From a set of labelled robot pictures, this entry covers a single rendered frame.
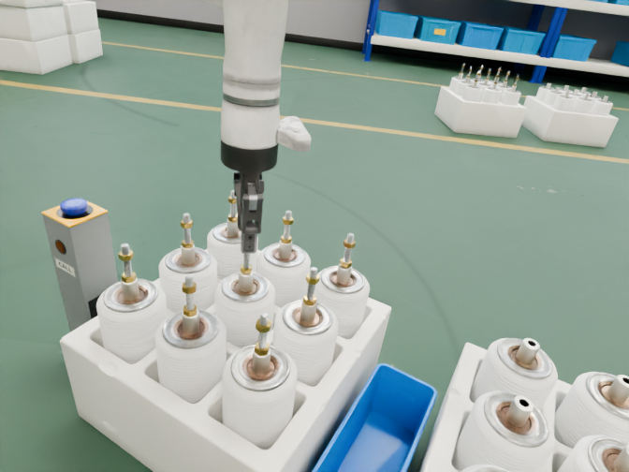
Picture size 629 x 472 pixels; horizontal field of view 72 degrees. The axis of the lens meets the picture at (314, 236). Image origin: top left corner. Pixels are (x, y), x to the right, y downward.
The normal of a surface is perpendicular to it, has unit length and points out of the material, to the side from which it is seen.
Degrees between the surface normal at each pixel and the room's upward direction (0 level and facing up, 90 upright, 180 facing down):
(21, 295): 0
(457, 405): 0
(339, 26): 90
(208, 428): 0
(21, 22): 90
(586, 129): 90
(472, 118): 90
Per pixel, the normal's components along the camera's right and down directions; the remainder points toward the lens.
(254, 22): 0.07, 0.75
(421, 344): 0.11, -0.85
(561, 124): 0.00, 0.51
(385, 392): -0.49, 0.37
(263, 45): 0.28, 0.68
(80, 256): 0.86, 0.34
